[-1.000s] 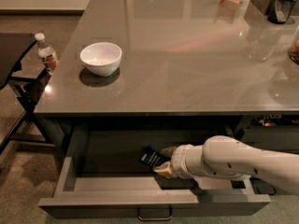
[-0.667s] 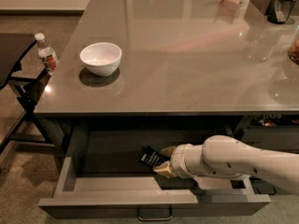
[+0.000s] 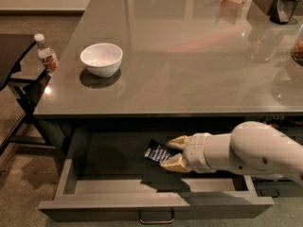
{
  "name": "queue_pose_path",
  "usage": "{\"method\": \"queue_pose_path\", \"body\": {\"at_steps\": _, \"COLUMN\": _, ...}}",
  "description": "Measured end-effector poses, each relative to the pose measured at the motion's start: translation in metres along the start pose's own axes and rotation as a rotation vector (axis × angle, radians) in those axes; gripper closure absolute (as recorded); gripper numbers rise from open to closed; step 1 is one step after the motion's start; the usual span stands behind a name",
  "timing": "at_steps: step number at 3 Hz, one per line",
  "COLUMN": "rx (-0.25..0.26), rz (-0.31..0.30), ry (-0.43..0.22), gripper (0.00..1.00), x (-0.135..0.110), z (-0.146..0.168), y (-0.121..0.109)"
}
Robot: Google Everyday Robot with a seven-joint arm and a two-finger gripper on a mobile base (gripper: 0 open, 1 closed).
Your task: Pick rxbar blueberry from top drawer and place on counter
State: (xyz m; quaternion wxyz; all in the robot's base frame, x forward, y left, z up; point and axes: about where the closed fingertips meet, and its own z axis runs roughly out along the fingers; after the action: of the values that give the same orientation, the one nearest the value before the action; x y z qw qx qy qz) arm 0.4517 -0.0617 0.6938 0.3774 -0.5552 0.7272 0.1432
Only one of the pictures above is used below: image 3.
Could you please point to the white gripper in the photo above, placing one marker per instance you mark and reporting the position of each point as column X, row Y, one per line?
column 196, row 152

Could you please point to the dark blue rxbar wrapper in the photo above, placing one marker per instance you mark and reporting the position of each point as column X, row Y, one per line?
column 157, row 152

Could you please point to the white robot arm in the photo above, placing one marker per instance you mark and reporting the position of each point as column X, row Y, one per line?
column 252, row 148

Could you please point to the grey open top drawer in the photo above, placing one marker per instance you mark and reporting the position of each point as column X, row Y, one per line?
column 105, row 176

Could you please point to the grey lower side drawers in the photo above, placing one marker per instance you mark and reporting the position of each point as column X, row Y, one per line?
column 282, row 188

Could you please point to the white ceramic bowl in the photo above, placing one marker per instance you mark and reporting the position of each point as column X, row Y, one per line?
column 102, row 60

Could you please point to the glass jar with snacks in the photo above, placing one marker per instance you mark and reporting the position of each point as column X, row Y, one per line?
column 297, row 50

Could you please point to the clear plastic water bottle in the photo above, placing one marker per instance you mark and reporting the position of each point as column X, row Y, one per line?
column 46, row 54

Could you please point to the black utensil holder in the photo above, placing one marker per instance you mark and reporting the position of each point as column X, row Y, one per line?
column 283, row 11

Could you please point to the dark folding chair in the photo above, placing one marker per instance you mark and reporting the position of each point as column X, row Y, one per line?
column 13, row 48

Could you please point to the metal drawer handle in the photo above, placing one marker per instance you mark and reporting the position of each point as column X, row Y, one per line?
column 156, row 217

